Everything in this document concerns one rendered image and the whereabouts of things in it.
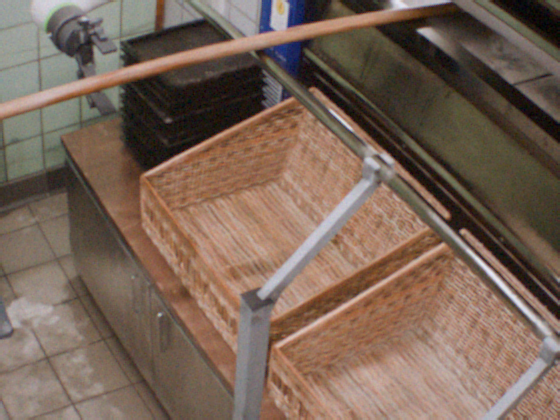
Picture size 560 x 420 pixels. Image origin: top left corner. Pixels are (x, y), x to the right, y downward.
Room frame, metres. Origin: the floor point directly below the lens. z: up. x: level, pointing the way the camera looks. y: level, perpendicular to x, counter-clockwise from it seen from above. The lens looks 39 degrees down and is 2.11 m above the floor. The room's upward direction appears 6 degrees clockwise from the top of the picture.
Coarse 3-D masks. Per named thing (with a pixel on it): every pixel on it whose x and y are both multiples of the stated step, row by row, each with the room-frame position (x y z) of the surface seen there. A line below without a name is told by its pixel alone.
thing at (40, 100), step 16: (352, 16) 1.77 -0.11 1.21; (368, 16) 1.78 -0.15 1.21; (384, 16) 1.80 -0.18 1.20; (400, 16) 1.82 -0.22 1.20; (416, 16) 1.85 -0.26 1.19; (272, 32) 1.66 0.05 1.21; (288, 32) 1.67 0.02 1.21; (304, 32) 1.69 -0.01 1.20; (320, 32) 1.71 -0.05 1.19; (336, 32) 1.73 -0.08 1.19; (208, 48) 1.58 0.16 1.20; (224, 48) 1.59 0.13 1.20; (240, 48) 1.60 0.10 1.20; (256, 48) 1.62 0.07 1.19; (144, 64) 1.50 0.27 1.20; (160, 64) 1.51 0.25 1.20; (176, 64) 1.53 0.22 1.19; (192, 64) 1.55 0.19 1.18; (80, 80) 1.44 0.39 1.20; (96, 80) 1.44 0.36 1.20; (112, 80) 1.45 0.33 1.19; (128, 80) 1.47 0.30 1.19; (32, 96) 1.37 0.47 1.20; (48, 96) 1.38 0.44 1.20; (64, 96) 1.40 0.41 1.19; (80, 96) 1.42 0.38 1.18; (0, 112) 1.33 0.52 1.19; (16, 112) 1.34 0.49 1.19
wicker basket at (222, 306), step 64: (256, 128) 1.95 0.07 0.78; (320, 128) 1.97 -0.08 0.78; (192, 192) 1.85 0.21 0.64; (256, 192) 1.94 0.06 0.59; (320, 192) 1.88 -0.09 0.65; (384, 192) 1.75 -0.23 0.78; (192, 256) 1.55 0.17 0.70; (256, 256) 1.70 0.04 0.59; (320, 256) 1.72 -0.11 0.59; (384, 256) 1.49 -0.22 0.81
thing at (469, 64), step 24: (360, 0) 1.97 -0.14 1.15; (384, 0) 1.94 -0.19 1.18; (408, 24) 1.83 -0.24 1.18; (432, 24) 1.85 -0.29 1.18; (432, 48) 1.76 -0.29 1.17; (456, 48) 1.75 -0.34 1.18; (456, 72) 1.69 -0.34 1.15; (480, 72) 1.66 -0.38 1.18; (480, 96) 1.62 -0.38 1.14; (504, 96) 1.58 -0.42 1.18; (528, 120) 1.50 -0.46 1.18; (552, 120) 1.51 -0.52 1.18; (552, 144) 1.44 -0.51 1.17
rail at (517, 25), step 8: (472, 0) 1.49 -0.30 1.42; (480, 0) 1.47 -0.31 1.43; (488, 0) 1.46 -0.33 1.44; (488, 8) 1.45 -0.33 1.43; (496, 8) 1.44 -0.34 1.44; (504, 8) 1.44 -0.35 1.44; (496, 16) 1.43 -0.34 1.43; (504, 16) 1.42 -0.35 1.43; (512, 16) 1.41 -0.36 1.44; (512, 24) 1.40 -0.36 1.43; (520, 24) 1.39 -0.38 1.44; (520, 32) 1.38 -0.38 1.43; (528, 32) 1.37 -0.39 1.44; (536, 32) 1.36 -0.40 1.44; (536, 40) 1.35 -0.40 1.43; (544, 40) 1.34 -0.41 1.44; (544, 48) 1.33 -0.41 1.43; (552, 48) 1.32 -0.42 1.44; (552, 56) 1.32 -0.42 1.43
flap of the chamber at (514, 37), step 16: (464, 0) 1.50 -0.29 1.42; (496, 0) 1.55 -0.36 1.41; (512, 0) 1.59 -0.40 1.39; (480, 16) 1.46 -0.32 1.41; (528, 16) 1.51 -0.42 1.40; (544, 16) 1.55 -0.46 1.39; (496, 32) 1.42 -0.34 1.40; (512, 32) 1.39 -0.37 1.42; (544, 32) 1.45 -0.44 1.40; (528, 48) 1.36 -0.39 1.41; (544, 64) 1.32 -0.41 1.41
